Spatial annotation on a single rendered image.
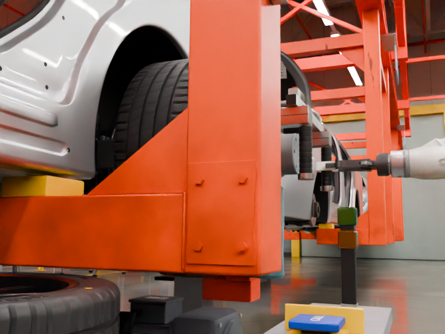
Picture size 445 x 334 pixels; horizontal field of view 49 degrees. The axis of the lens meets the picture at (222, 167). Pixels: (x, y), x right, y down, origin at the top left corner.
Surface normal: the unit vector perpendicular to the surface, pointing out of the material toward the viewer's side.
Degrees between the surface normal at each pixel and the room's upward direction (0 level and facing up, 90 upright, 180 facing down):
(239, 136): 90
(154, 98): 68
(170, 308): 90
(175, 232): 90
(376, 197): 90
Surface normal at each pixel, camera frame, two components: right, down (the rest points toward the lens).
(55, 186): 0.93, -0.04
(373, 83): -0.36, -0.14
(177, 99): -0.34, -0.47
